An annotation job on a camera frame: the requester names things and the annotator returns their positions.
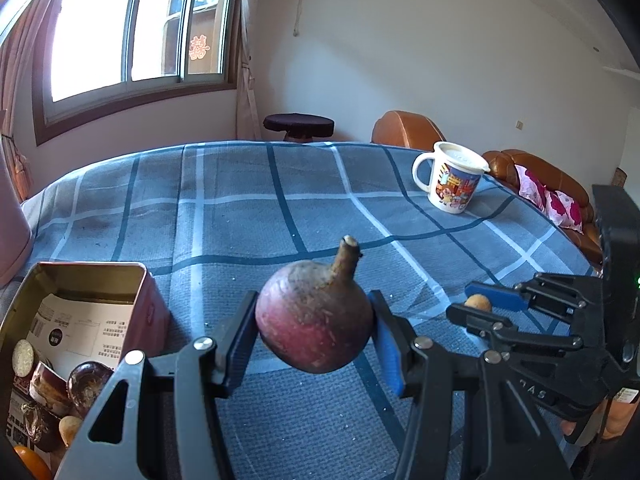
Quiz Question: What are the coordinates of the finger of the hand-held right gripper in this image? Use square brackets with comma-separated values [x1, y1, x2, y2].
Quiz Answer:
[446, 302, 584, 352]
[464, 271, 604, 322]

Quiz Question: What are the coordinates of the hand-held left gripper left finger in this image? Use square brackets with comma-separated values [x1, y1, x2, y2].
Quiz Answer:
[52, 290, 261, 480]

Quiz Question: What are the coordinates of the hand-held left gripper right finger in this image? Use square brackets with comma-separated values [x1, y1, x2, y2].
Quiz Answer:
[367, 290, 576, 480]

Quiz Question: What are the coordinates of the red round turnip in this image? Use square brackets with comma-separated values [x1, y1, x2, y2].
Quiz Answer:
[255, 235, 375, 374]

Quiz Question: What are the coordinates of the pink metal tin box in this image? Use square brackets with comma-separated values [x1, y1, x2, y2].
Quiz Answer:
[0, 261, 171, 480]

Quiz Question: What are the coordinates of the orange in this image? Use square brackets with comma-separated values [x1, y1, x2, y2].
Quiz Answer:
[12, 445, 53, 480]

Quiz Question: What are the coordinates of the pink floral pillow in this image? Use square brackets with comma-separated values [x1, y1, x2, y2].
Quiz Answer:
[515, 164, 585, 233]

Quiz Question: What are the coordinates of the white printed mug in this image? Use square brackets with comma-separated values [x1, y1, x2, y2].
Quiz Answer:
[412, 141, 492, 215]

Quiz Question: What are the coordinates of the brown leather sofa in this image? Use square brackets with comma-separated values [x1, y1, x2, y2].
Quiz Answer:
[481, 149, 603, 268]

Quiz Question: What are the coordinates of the blue plaid tablecloth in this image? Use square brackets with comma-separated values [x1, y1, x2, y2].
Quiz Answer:
[20, 141, 608, 480]

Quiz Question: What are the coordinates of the printed paper leaflet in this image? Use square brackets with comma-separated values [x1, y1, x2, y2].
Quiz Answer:
[7, 292, 136, 376]

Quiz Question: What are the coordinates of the brown leather armchair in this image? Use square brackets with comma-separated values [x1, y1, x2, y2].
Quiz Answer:
[371, 110, 447, 148]

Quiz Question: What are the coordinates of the dark round stool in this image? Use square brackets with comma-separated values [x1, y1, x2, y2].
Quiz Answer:
[263, 112, 335, 143]

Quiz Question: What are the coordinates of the pink electric kettle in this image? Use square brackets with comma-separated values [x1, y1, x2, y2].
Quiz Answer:
[0, 155, 35, 288]

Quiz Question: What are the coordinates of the pale beige curtain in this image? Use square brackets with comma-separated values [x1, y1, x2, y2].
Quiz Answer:
[235, 0, 273, 142]

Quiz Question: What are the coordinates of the pink curtain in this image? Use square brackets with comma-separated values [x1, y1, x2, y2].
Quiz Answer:
[0, 0, 66, 201]

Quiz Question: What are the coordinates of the sliding glass window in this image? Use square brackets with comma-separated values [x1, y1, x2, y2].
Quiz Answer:
[35, 0, 241, 146]

